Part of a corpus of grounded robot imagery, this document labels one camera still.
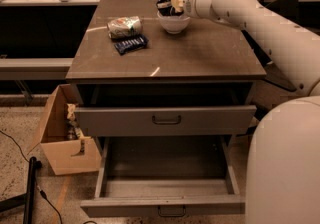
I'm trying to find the green white snack bag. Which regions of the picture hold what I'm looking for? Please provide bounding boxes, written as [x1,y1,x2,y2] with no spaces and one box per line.
[107,16,142,39]

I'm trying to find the black stand leg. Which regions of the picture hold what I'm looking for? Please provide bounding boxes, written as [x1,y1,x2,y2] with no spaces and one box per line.
[0,157,42,224]

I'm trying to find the dark blue snack packet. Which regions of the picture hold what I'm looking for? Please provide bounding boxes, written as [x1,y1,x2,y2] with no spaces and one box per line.
[114,35,149,55]

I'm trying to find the white bowl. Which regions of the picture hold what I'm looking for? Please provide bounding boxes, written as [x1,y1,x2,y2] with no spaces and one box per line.
[157,12,190,34]

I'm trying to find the upper grey drawer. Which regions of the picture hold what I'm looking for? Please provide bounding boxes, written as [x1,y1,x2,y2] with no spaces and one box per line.
[75,105,256,137]

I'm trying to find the black office chair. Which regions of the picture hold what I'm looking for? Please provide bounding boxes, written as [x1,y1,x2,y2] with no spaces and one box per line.
[242,0,299,92]

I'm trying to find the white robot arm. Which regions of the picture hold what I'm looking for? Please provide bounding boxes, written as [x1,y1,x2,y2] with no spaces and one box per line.
[171,0,320,224]

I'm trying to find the lower open grey drawer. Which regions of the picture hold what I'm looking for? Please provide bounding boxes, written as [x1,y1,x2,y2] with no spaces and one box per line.
[81,135,245,218]

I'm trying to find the items inside cardboard box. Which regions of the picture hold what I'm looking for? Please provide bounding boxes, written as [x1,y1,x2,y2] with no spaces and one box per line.
[66,103,83,140]

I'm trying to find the grey drawer cabinet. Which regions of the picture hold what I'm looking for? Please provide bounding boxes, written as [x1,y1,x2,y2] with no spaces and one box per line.
[65,0,267,142]

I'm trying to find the cardboard box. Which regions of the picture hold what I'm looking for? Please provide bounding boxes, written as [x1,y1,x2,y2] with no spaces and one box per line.
[28,84,101,175]

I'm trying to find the black floor cable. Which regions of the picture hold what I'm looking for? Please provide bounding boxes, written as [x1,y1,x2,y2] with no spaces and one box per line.
[0,130,64,224]

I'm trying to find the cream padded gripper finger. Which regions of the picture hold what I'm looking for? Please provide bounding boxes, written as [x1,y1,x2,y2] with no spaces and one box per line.
[170,0,183,12]

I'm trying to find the grey side bench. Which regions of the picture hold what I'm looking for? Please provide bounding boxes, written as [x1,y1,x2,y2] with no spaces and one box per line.
[0,58,73,80]

